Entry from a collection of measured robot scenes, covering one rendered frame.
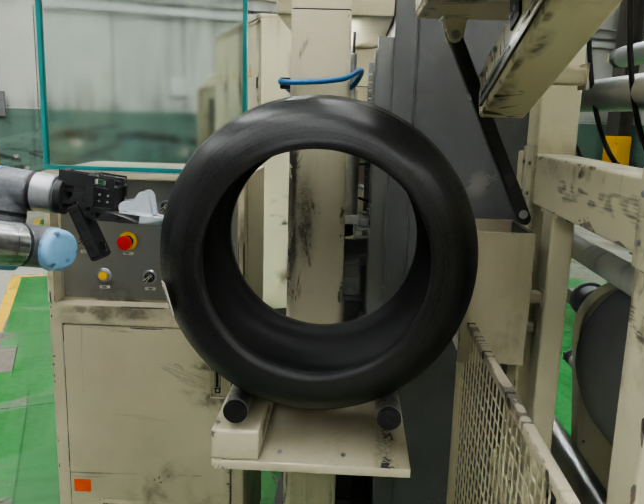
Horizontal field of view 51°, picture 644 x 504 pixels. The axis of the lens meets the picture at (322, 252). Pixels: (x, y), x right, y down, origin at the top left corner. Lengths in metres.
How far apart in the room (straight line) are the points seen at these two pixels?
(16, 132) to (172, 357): 8.36
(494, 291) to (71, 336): 1.16
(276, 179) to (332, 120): 3.47
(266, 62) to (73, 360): 2.94
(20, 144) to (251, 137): 9.06
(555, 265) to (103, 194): 0.95
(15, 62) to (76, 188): 8.82
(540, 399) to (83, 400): 1.24
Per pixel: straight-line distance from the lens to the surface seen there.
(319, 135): 1.12
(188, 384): 1.96
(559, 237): 1.53
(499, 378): 1.21
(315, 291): 1.55
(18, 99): 10.13
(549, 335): 1.58
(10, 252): 1.23
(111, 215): 1.29
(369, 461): 1.31
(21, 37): 10.16
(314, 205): 1.51
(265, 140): 1.13
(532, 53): 1.15
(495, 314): 1.52
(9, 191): 1.37
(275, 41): 4.59
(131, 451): 2.10
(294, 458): 1.31
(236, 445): 1.29
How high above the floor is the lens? 1.44
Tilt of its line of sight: 12 degrees down
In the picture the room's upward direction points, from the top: 2 degrees clockwise
